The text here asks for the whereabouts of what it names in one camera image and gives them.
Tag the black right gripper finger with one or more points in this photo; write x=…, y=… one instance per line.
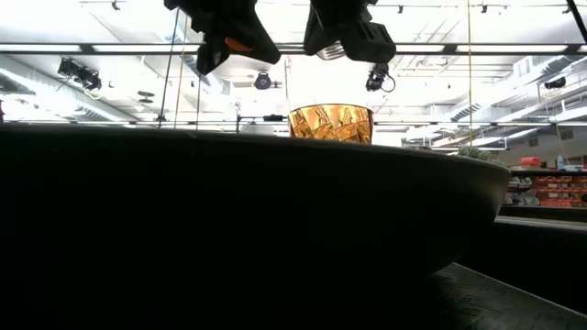
x=371, y=43
x=323, y=32

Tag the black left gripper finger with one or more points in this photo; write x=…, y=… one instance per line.
x=261, y=46
x=211, y=52

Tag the amber faceted glass cup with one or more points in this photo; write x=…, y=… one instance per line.
x=331, y=123

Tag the large dark bowl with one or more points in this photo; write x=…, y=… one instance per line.
x=229, y=220

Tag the black rectangular tray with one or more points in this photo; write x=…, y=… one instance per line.
x=527, y=293

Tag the round black ceiling fixture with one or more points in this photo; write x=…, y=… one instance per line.
x=262, y=81

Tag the black overhead beam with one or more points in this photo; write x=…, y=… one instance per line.
x=413, y=52

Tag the black double ceiling spotlight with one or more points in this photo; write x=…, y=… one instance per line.
x=82, y=75

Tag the small green artificial plant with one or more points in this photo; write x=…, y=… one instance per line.
x=477, y=153

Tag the small black ceiling fixture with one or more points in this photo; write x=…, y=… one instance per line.
x=555, y=83

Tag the red box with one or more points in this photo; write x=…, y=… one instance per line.
x=530, y=161

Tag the blue bottle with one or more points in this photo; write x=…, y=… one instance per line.
x=560, y=161

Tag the shelf with orange bins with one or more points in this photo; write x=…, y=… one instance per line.
x=555, y=190

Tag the black horizontal rail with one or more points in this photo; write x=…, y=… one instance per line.
x=435, y=123

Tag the black aluminium table frame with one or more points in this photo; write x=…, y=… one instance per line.
x=550, y=212

